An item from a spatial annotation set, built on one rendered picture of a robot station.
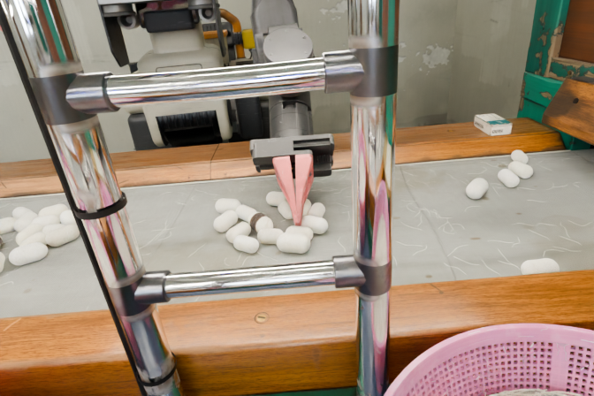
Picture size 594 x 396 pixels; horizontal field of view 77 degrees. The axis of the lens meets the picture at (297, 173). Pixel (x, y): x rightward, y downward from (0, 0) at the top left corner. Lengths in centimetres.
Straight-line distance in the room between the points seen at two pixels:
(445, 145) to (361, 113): 49
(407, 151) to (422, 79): 213
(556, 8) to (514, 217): 40
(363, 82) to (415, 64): 254
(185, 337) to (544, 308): 28
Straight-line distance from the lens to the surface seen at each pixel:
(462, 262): 42
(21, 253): 54
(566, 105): 67
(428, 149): 65
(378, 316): 25
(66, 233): 55
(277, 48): 45
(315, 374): 33
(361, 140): 19
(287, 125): 46
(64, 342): 37
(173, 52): 111
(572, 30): 77
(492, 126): 70
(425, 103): 281
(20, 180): 77
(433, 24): 273
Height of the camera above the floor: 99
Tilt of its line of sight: 24 degrees down
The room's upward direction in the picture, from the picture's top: 5 degrees counter-clockwise
